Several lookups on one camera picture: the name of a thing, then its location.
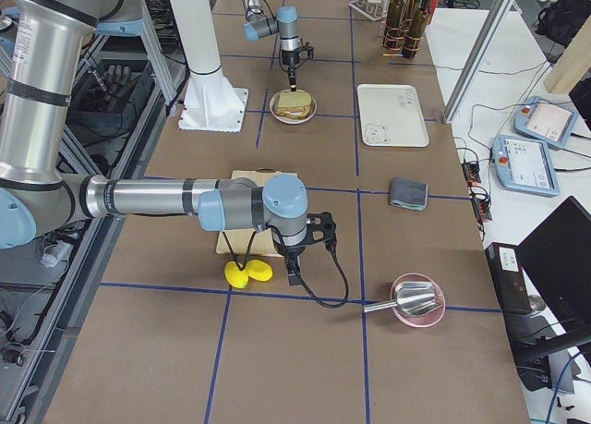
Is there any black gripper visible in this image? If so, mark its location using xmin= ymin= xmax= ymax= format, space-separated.
xmin=273 ymin=239 xmax=307 ymax=286
xmin=281 ymin=50 xmax=300 ymax=91

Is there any bread slice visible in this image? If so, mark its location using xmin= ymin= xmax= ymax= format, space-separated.
xmin=274 ymin=105 xmax=311 ymax=120
xmin=275 ymin=90 xmax=312 ymax=112

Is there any white round plate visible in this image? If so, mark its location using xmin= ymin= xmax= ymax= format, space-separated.
xmin=269 ymin=90 xmax=317 ymax=124

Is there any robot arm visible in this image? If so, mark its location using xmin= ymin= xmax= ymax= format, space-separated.
xmin=1 ymin=0 xmax=311 ymax=285
xmin=242 ymin=0 xmax=305 ymax=91

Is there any cream bear tray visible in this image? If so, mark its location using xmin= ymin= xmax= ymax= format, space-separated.
xmin=356 ymin=84 xmax=429 ymax=148

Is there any bamboo cutting board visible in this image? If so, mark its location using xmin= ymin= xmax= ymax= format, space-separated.
xmin=215 ymin=169 xmax=297 ymax=257

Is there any yellow lemon upper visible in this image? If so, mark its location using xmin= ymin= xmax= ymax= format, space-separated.
xmin=223 ymin=261 xmax=249 ymax=289

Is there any dark wine bottle upper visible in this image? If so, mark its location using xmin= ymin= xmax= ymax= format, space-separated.
xmin=384 ymin=0 xmax=411 ymax=28

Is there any dark wine bottle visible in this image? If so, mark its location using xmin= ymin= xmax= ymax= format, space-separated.
xmin=402 ymin=0 xmax=439 ymax=58
xmin=384 ymin=0 xmax=411 ymax=28

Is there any metal scoop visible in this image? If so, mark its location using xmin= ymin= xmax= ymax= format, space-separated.
xmin=363 ymin=281 xmax=443 ymax=318

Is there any dark wine bottle lower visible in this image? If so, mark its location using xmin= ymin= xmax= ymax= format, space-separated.
xmin=402 ymin=0 xmax=439 ymax=58

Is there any grey folded cloth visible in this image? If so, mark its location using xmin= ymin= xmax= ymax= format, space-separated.
xmin=389 ymin=176 xmax=428 ymax=211

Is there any pink bowl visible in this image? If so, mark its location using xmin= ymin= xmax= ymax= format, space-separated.
xmin=390 ymin=273 xmax=446 ymax=328

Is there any black computer box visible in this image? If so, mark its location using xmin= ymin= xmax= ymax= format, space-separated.
xmin=485 ymin=242 xmax=532 ymax=315

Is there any teach pendant near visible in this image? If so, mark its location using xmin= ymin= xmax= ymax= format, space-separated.
xmin=491 ymin=135 xmax=561 ymax=197

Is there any teach pendant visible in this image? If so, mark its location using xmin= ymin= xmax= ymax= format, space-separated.
xmin=513 ymin=95 xmax=579 ymax=149
xmin=491 ymin=135 xmax=561 ymax=197

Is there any teach pendant far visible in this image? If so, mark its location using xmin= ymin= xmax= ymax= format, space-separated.
xmin=513 ymin=95 xmax=579 ymax=149

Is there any black monitor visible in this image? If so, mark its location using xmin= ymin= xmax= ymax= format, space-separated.
xmin=512 ymin=196 xmax=590 ymax=391

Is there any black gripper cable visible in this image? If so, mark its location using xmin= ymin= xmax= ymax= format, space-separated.
xmin=220 ymin=227 xmax=351 ymax=309
xmin=245 ymin=0 xmax=278 ymax=23

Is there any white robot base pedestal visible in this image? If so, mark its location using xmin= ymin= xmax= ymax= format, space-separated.
xmin=170 ymin=0 xmax=248 ymax=133

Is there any copper wire bottle rack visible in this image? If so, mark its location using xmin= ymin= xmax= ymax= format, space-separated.
xmin=381 ymin=18 xmax=427 ymax=59

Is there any aluminium frame post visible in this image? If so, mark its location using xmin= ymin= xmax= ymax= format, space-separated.
xmin=442 ymin=0 xmax=514 ymax=124

